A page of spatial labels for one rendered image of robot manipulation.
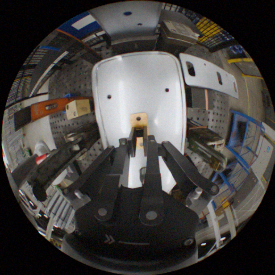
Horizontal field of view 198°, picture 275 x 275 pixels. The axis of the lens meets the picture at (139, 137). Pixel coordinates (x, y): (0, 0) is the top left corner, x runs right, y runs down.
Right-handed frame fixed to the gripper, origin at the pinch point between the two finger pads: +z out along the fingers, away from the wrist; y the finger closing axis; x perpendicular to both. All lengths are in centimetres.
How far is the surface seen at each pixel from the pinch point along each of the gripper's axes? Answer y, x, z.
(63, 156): -14.6, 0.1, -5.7
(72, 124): -50, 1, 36
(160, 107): 4.9, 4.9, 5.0
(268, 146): 769, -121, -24
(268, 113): 1186, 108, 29
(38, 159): -24.5, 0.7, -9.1
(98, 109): -9.2, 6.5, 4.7
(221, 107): 62, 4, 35
